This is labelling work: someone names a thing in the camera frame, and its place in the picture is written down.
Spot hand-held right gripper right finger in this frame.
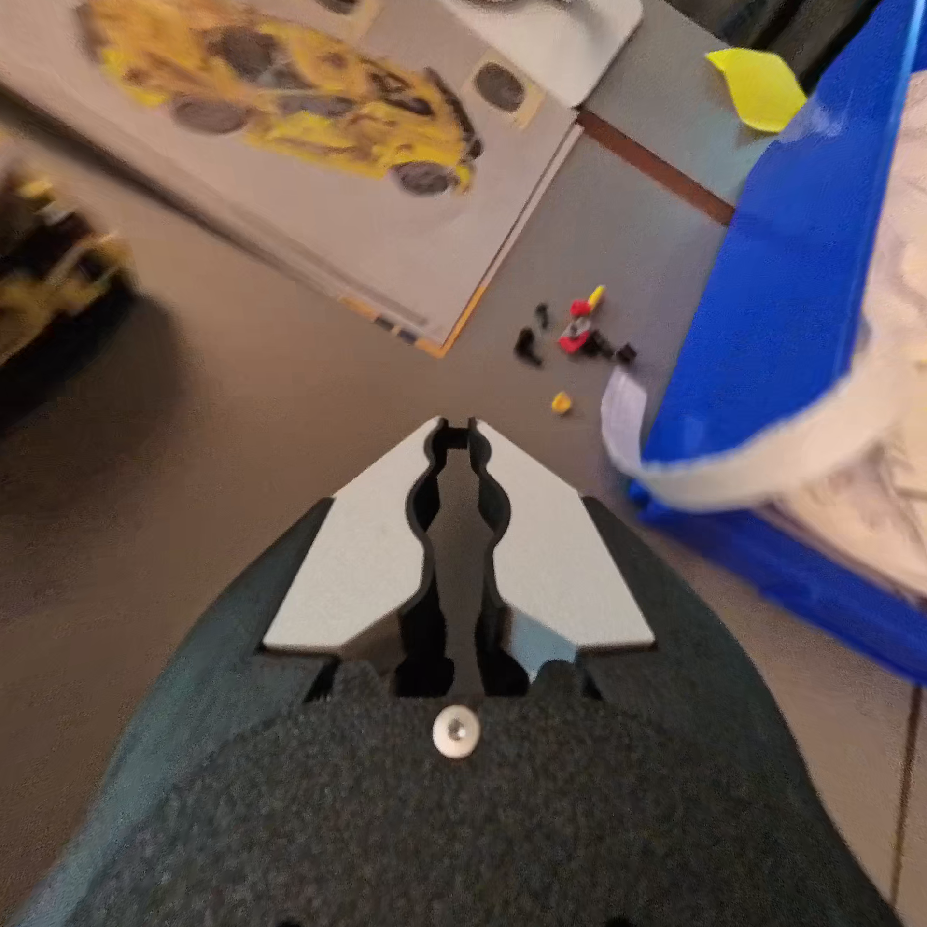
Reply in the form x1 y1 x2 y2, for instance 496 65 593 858
469 416 656 698

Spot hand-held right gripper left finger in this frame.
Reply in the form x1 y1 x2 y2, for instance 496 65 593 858
262 416 453 698

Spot yellow toy brick car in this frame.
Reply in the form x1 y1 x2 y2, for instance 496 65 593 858
0 170 139 363

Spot grey desk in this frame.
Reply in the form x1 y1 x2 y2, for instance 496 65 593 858
0 0 927 927

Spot cluster of small loose bricks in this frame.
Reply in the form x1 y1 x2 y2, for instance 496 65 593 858
513 284 638 417

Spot blue plastic bin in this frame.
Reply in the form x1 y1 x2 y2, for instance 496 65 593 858
626 0 927 685

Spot wheel picture instruction booklet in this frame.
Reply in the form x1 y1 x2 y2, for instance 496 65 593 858
0 0 584 359

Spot small yellow object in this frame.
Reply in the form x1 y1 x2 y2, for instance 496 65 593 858
706 47 808 135

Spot white rounded object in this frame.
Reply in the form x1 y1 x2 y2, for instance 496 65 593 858
442 0 644 108

